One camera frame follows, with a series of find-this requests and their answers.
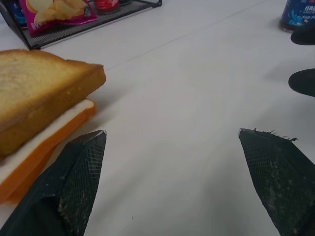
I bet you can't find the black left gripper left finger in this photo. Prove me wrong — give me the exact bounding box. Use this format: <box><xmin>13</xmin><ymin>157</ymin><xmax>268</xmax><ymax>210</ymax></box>
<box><xmin>0</xmin><ymin>129</ymin><xmax>108</xmax><ymax>236</ymax></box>

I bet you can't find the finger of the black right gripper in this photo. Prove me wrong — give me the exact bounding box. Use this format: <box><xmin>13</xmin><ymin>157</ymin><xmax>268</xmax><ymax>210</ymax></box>
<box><xmin>288</xmin><ymin>69</ymin><xmax>315</xmax><ymax>98</ymax></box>
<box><xmin>290</xmin><ymin>24</ymin><xmax>315</xmax><ymax>46</ymax></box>

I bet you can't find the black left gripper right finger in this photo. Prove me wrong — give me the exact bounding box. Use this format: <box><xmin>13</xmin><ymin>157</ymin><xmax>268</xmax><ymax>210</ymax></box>
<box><xmin>238</xmin><ymin>127</ymin><xmax>315</xmax><ymax>236</ymax></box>

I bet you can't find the toasted brown bread slice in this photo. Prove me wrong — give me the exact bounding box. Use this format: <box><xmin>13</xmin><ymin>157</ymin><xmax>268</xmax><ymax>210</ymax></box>
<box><xmin>0</xmin><ymin>49</ymin><xmax>107</xmax><ymax>157</ymax></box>

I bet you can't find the white bread slice orange crust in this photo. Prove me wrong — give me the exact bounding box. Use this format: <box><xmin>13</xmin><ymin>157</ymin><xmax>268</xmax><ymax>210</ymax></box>
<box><xmin>0</xmin><ymin>98</ymin><xmax>96</xmax><ymax>205</ymax></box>

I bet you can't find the blue can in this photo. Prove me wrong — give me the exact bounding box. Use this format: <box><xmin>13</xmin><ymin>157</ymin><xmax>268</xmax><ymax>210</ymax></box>
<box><xmin>279</xmin><ymin>0</ymin><xmax>315</xmax><ymax>32</ymax></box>

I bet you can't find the pink potato chips bag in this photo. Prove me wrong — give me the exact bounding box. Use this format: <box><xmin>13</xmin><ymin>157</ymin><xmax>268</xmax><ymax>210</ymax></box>
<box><xmin>19</xmin><ymin>0</ymin><xmax>99</xmax><ymax>37</ymax></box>

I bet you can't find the blue snack packet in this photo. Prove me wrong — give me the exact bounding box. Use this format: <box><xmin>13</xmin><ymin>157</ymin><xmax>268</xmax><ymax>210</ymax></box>
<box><xmin>4</xmin><ymin>0</ymin><xmax>27</xmax><ymax>27</ymax></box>

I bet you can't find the red can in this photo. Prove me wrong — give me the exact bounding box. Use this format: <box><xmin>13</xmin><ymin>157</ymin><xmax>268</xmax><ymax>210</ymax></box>
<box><xmin>94</xmin><ymin>0</ymin><xmax>121</xmax><ymax>13</ymax></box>

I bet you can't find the black wire mesh basket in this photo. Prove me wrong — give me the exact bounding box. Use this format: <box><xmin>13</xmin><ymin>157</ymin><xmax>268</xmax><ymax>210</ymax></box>
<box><xmin>0</xmin><ymin>0</ymin><xmax>163</xmax><ymax>50</ymax></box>

